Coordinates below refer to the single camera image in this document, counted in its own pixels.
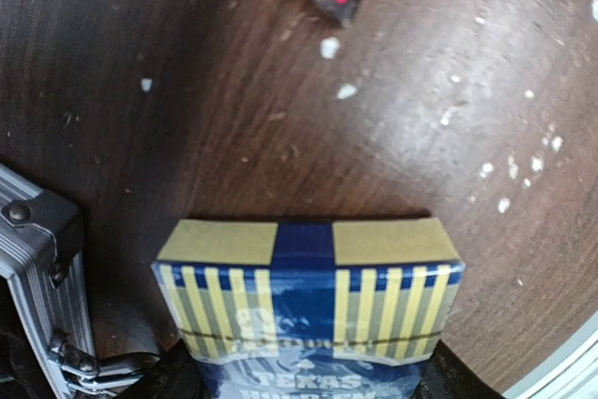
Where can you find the blue gold card deck box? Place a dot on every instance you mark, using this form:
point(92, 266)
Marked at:
point(344, 309)

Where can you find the silver aluminium poker case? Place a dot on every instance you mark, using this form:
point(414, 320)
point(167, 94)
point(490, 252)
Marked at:
point(42, 237)

